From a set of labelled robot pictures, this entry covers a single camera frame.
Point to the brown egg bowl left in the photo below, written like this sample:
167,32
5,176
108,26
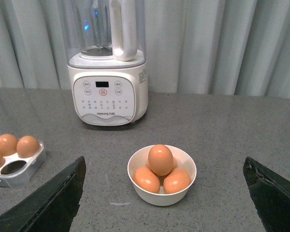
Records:
147,180

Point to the brown egg bowl right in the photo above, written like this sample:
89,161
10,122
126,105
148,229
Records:
177,180

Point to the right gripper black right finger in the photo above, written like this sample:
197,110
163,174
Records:
270,193

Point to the brown egg bowl back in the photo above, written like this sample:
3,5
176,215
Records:
174,163

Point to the white ceramic bowl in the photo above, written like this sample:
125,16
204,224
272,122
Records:
139,158

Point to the white Joyoung blender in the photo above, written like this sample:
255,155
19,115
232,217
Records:
106,59

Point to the brown egg bowl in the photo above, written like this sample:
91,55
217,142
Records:
147,180
174,163
177,180

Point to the grey curtain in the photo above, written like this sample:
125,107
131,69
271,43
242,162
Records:
222,47

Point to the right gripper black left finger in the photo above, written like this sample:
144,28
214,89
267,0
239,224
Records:
52,207

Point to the clear plastic egg box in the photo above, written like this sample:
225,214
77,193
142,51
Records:
17,172

